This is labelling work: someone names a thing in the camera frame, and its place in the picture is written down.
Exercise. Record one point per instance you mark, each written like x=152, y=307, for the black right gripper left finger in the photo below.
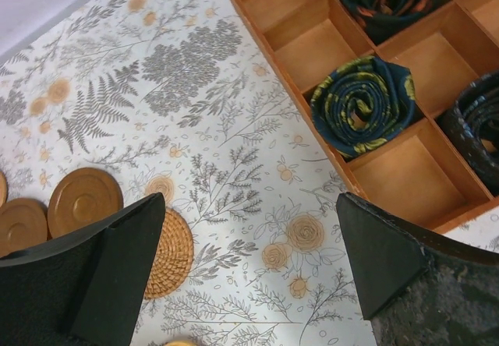
x=86, y=287

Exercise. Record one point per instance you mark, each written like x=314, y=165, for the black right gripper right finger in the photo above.
x=415, y=286

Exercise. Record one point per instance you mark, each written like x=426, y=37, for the woven rattan coaster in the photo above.
x=173, y=258

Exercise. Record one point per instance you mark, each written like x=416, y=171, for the brown wooden coaster middle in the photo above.
x=23, y=225

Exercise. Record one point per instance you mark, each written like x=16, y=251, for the brown wooden coaster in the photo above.
x=82, y=197
x=23, y=225
x=3, y=189

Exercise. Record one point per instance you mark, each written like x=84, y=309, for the brown wooden coaster right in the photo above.
x=82, y=197

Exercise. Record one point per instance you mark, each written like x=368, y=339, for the brown wooden coaster left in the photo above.
x=3, y=189

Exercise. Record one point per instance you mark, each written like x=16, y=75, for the yellow plastic tray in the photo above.
x=180, y=342

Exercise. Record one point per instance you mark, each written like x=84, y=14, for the rolled dark speckled tie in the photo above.
x=472, y=120

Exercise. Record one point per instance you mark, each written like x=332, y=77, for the rolled tie with yellow pattern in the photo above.
x=363, y=104

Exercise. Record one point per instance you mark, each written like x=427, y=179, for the floral patterned tablecloth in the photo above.
x=176, y=97

